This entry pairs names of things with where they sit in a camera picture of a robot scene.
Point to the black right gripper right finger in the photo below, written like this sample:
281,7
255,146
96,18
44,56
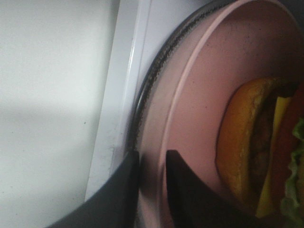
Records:
194,205

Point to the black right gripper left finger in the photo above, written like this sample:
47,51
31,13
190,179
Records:
114,205

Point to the burger with lettuce and cheese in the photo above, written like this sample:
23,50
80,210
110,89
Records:
260,149

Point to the pink round plate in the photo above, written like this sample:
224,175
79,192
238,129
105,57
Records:
238,42

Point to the white microwave oven body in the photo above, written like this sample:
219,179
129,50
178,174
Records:
142,27

